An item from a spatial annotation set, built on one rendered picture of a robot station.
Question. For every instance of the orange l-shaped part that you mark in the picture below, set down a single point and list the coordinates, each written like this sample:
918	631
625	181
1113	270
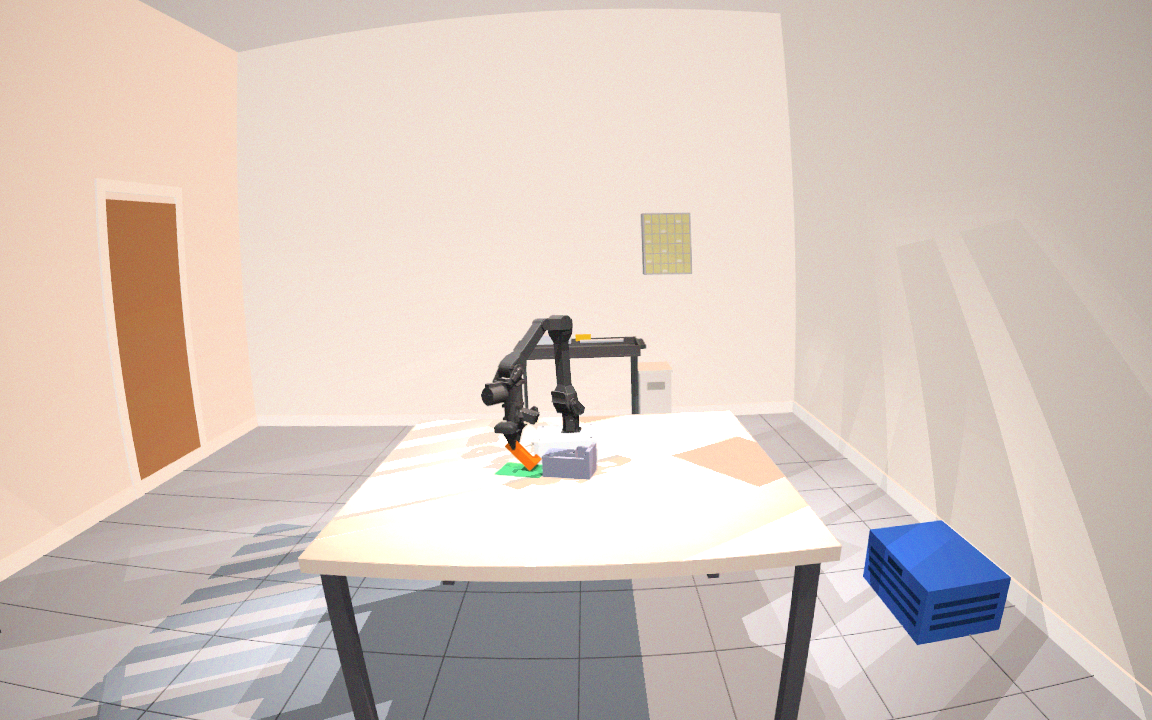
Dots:
524	456

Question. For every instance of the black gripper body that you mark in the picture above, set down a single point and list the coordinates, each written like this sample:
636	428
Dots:
509	426

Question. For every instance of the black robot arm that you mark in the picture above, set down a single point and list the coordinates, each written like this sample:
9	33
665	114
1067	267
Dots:
513	365

